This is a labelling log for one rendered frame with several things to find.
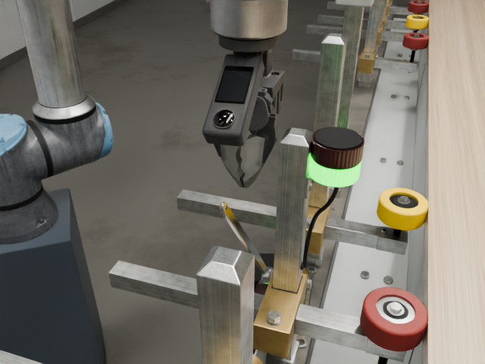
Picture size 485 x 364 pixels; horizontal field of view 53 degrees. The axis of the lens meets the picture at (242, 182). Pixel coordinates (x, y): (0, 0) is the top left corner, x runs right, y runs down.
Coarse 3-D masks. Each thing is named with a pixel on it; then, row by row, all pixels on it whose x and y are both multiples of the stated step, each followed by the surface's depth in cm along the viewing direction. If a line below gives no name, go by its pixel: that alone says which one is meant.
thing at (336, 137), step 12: (324, 132) 57; (336, 132) 57; (348, 132) 57; (324, 144) 54; (336, 144) 54; (348, 144) 54; (336, 168) 55; (348, 168) 55; (312, 180) 58; (336, 192) 59; (312, 228) 64
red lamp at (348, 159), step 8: (312, 136) 56; (312, 144) 56; (360, 144) 54; (312, 152) 56; (320, 152) 54; (328, 152) 54; (336, 152) 53; (344, 152) 53; (352, 152) 54; (360, 152) 54; (320, 160) 55; (328, 160) 54; (336, 160) 54; (344, 160) 54; (352, 160) 54; (360, 160) 55
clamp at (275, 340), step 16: (304, 272) 73; (272, 288) 69; (304, 288) 70; (272, 304) 66; (288, 304) 66; (256, 320) 64; (288, 320) 64; (256, 336) 64; (272, 336) 63; (288, 336) 62; (272, 352) 65; (288, 352) 64
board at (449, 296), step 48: (432, 0) 207; (480, 0) 207; (432, 48) 151; (480, 48) 151; (432, 96) 119; (480, 96) 119; (432, 144) 99; (480, 144) 99; (432, 192) 84; (480, 192) 84; (432, 240) 73; (480, 240) 73; (432, 288) 65; (480, 288) 65; (432, 336) 58; (480, 336) 58
